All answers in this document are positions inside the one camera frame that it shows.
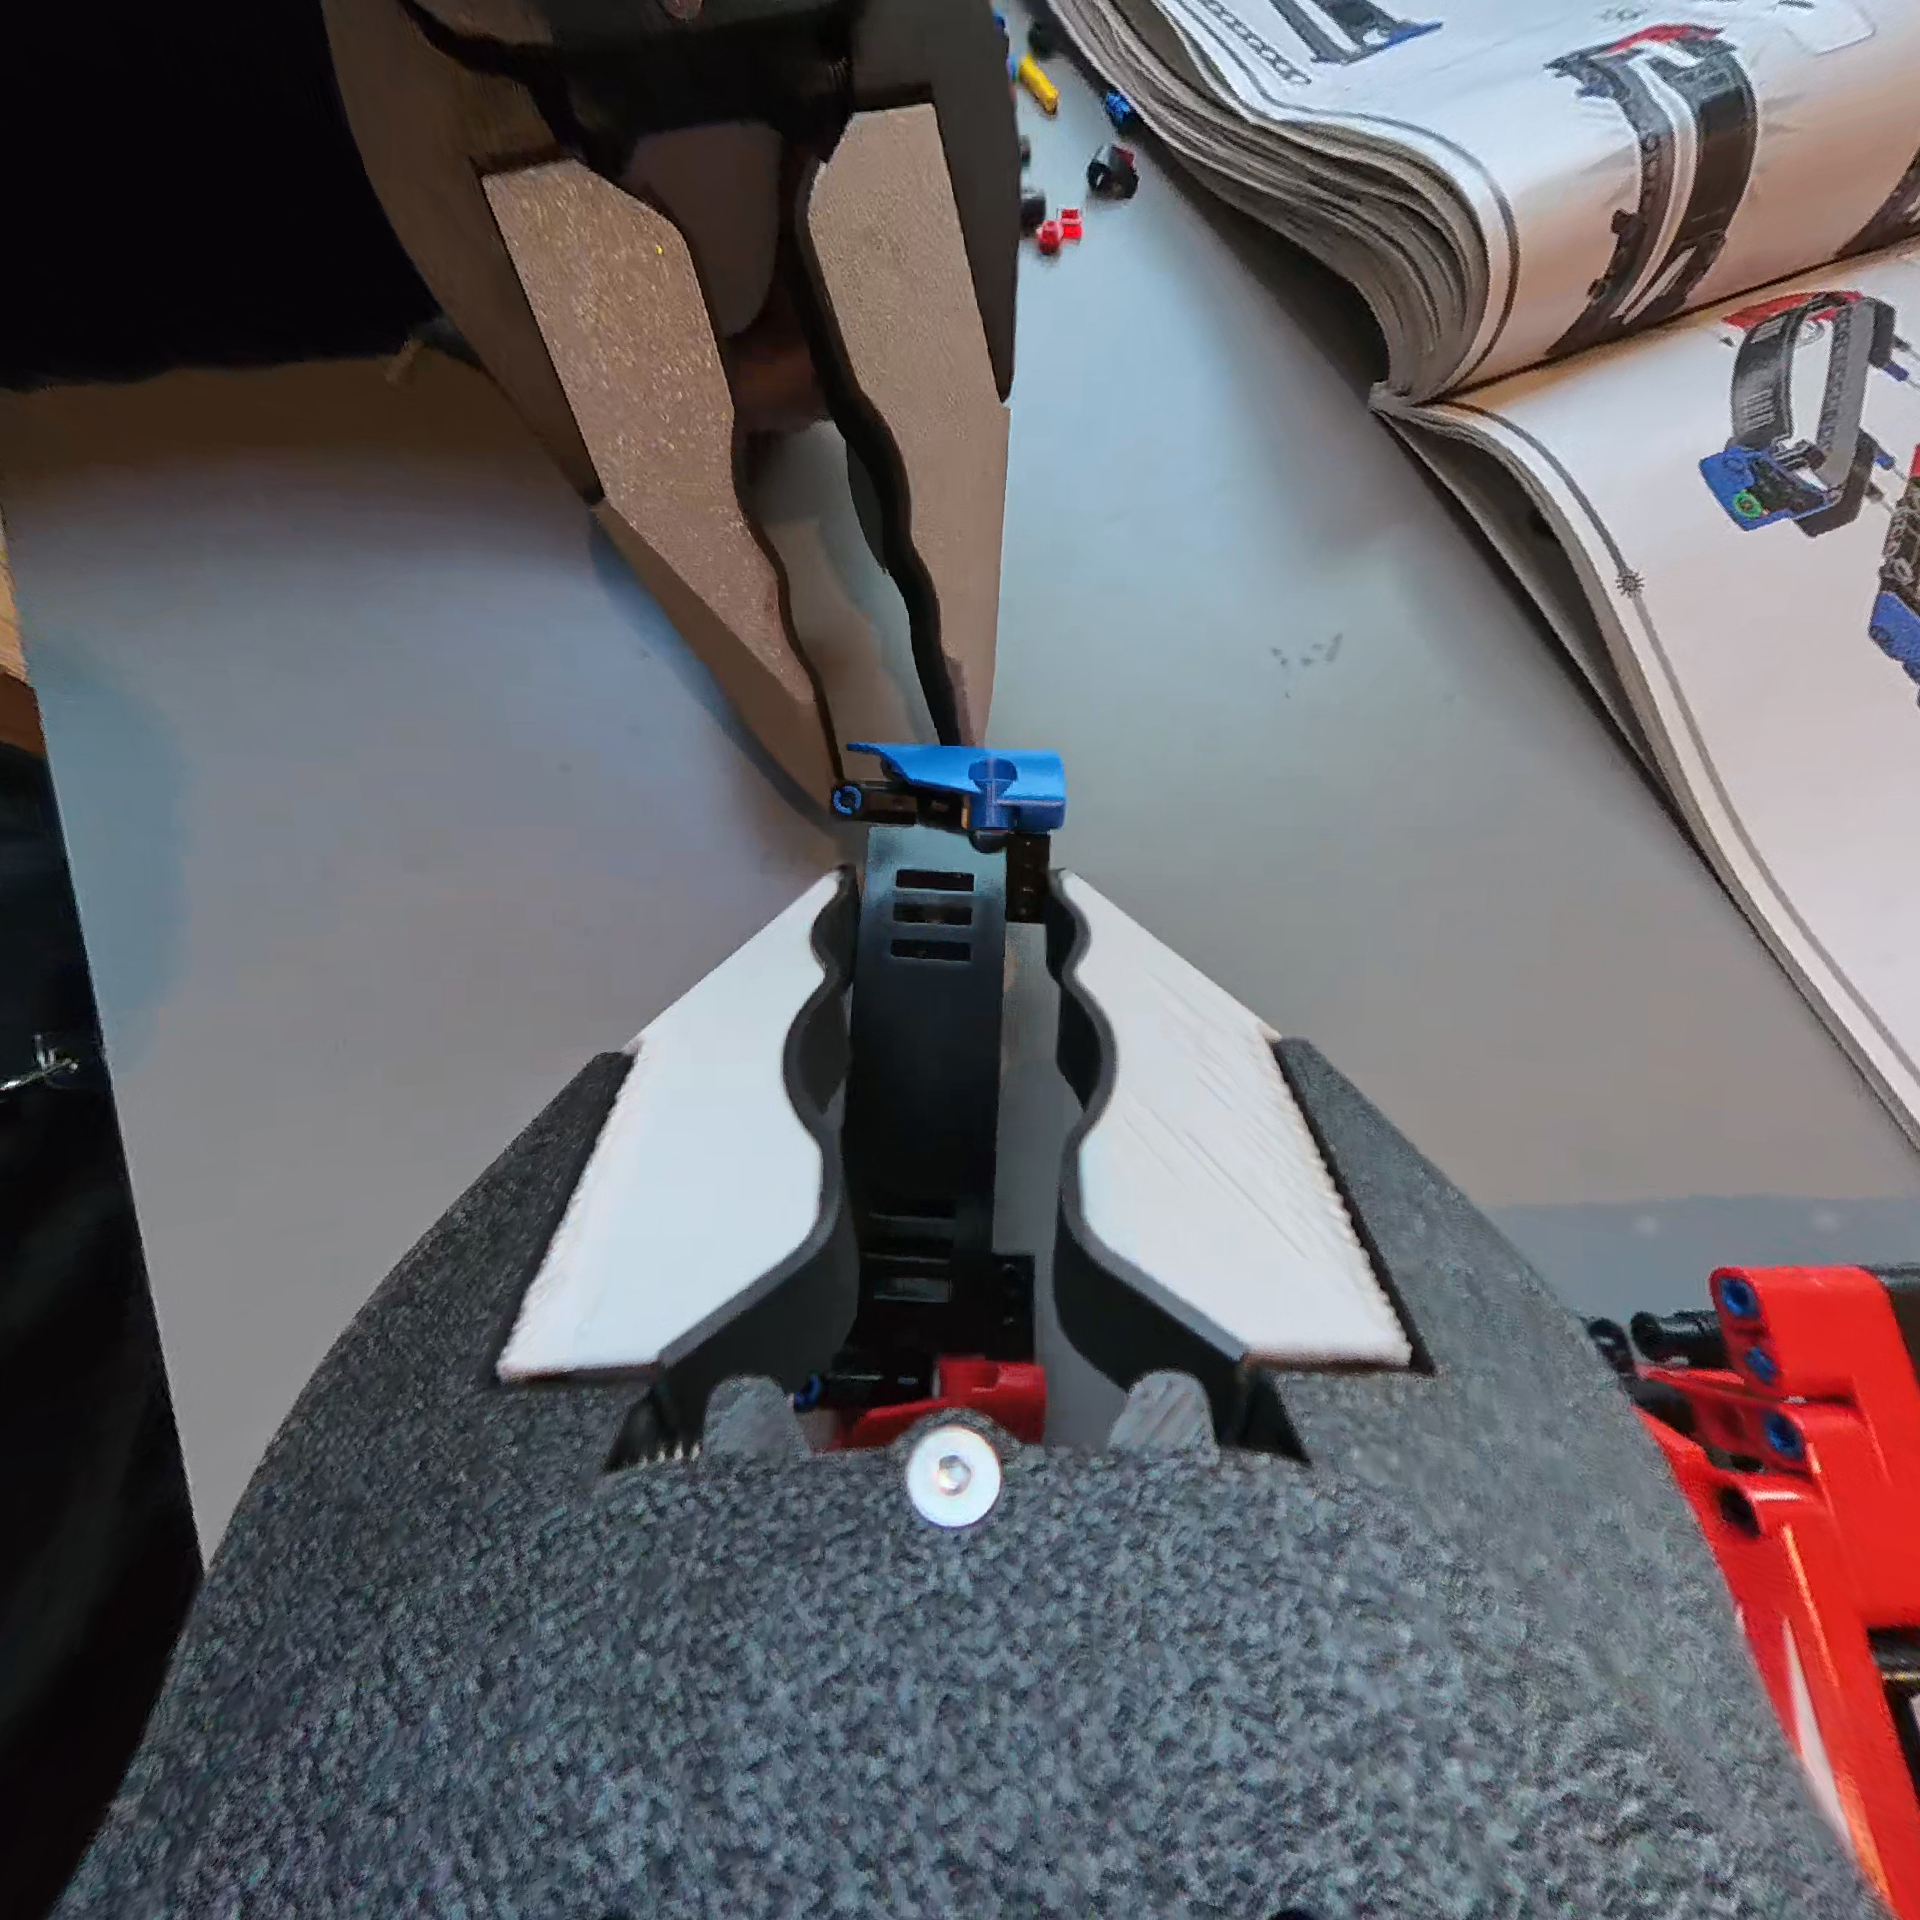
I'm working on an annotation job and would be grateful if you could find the red blue toy brick car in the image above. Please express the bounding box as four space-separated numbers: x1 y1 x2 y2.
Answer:
1590 1260 1920 1920

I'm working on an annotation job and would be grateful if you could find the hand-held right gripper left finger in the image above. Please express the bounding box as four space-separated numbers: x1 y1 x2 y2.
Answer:
495 871 860 1403

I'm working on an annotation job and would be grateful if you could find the open building instruction booklet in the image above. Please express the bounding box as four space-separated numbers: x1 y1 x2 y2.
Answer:
1041 0 1920 1151

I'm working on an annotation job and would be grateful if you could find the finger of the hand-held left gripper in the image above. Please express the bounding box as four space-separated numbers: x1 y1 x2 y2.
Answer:
481 151 845 790
794 103 1012 750

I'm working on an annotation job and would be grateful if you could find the black panel toy brick assembly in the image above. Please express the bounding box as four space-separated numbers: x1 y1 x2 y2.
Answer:
827 741 1071 1449

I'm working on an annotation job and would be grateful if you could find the pile of loose toy bricks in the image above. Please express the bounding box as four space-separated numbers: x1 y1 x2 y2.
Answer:
988 0 1144 255

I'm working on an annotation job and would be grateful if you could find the grey desk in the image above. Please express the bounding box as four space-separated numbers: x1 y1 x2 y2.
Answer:
0 0 1920 1562

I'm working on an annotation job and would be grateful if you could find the person's left hand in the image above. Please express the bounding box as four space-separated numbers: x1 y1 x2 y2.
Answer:
725 274 830 436

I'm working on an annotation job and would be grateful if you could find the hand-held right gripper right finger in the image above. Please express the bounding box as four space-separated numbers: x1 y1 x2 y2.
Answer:
1044 871 1418 1403

